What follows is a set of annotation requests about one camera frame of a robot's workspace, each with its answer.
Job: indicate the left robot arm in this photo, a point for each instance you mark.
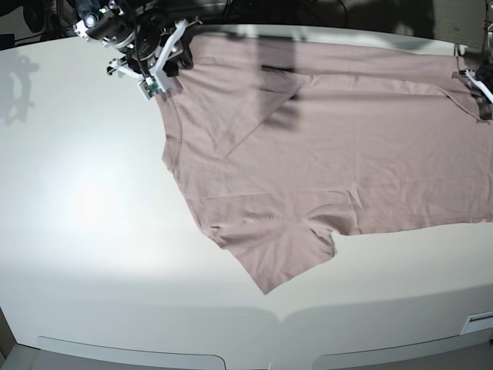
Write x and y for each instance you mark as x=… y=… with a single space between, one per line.
x=486 y=49

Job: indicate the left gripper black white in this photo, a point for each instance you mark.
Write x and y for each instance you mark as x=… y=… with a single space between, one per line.
x=481 y=78

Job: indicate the mauve pink T-shirt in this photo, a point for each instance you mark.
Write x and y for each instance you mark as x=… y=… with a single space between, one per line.
x=277 y=144

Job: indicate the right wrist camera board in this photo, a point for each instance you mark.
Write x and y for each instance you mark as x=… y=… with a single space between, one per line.
x=148 y=87

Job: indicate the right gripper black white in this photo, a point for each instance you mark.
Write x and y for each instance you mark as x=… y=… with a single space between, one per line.
x=155 y=52

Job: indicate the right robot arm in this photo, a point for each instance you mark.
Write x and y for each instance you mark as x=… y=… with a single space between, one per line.
x=111 y=22

